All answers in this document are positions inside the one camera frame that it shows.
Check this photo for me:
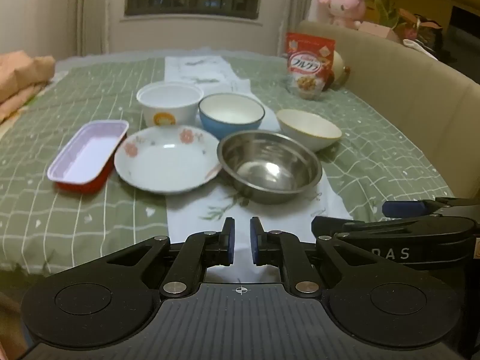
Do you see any pink box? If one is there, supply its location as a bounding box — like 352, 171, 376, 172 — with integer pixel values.
358, 20, 399, 41

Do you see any red rectangular tray white inside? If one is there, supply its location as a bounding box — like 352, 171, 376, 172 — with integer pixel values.
47, 120, 130, 194

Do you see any stainless steel bowl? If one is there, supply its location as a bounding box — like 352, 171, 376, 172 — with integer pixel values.
217, 130, 323, 205

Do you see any peach quilt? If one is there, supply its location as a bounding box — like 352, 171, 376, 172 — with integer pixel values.
0, 50, 57, 124

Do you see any cream round plush toy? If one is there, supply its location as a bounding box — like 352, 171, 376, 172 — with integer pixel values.
330, 50, 352, 91

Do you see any dark cabinet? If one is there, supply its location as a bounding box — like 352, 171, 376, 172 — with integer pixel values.
448, 5, 480, 61

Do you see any white deer print cloth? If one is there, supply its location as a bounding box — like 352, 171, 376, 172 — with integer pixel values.
165, 55, 355, 284

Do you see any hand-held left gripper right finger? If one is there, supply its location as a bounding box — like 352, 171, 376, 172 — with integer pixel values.
250, 217, 376, 296

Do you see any red cereal bag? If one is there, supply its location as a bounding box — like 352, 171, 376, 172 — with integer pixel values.
286, 32, 335, 101

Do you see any blue bowl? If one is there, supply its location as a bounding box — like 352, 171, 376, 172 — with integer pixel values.
198, 93, 265, 140

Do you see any potted plant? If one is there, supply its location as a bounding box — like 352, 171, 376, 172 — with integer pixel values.
369, 0, 443, 42

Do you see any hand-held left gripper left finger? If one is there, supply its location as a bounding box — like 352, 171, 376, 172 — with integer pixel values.
107, 217, 236, 297

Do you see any beige curtain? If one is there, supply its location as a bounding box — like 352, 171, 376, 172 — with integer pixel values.
275, 0, 319, 57
77, 0, 126, 55

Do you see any cream bowl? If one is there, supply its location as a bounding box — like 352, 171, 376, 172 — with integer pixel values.
276, 109, 343, 153

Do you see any white floral plate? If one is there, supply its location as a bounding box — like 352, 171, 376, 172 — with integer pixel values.
113, 125, 223, 194

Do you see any white paper bowl orange print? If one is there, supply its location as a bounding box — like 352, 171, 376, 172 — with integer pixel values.
136, 82, 204, 128

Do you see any pink plush toy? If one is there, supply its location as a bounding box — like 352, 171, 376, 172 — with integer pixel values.
319, 0, 366, 29

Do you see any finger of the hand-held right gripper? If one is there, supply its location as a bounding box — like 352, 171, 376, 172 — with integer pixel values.
311, 215, 362, 237
382, 199, 439, 219

